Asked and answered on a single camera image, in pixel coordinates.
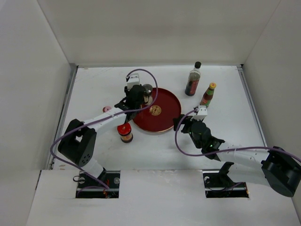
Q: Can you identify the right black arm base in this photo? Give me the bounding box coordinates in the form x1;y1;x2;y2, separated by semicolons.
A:
203;162;249;198

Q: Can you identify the red chili sauce bottle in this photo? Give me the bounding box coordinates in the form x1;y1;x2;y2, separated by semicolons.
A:
200;82;216;107

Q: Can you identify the tall dark soy sauce bottle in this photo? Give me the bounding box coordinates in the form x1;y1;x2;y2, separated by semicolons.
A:
185;61;202;96

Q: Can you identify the pink cap spice jar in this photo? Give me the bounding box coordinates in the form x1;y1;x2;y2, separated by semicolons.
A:
102;106;111;113

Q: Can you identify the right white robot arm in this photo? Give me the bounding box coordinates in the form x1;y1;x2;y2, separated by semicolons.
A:
173;113;301;197

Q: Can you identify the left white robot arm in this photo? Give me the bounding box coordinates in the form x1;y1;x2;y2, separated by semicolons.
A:
58;85;145;188

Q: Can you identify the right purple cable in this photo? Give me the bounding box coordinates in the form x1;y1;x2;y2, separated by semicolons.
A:
174;108;301;163

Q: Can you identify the round red tray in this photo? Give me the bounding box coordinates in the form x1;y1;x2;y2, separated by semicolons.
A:
133;88;181;132

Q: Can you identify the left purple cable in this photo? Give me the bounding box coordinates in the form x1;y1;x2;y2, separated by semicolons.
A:
50;68;158;198

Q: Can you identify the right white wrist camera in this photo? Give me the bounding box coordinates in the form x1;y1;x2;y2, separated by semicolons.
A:
192;105;207;121

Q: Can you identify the red lid sauce jar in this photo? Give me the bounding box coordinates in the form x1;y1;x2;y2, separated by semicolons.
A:
117;122;133;143

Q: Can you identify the purple cable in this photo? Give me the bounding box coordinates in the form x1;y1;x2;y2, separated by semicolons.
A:
50;68;158;198
174;108;301;163

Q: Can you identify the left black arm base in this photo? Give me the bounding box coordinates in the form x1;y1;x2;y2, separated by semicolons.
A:
73;171;121;199

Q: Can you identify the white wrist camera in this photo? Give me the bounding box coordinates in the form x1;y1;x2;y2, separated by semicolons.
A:
126;73;140;90
192;105;207;121

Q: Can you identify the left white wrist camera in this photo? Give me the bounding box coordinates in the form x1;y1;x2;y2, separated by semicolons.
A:
126;73;140;90

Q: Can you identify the silver cap spice shaker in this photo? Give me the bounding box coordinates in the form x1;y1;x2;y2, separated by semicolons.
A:
143;84;153;105

